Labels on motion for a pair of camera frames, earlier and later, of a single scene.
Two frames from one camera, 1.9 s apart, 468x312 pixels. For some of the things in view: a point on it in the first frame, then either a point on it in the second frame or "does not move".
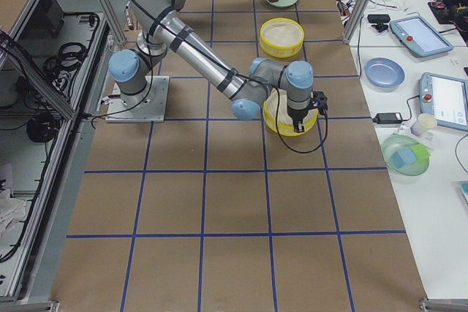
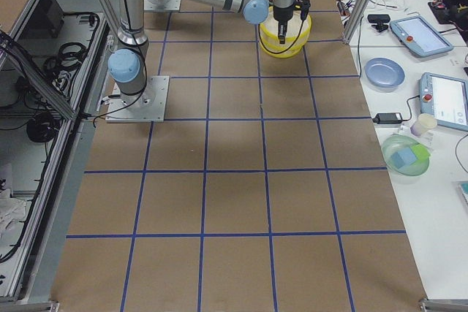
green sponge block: (421, 152) does not move
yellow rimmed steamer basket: (286, 123) to (297, 33)
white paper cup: (425, 123) does not move
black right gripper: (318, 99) to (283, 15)
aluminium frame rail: (9, 50) does not move
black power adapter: (388, 118) does not move
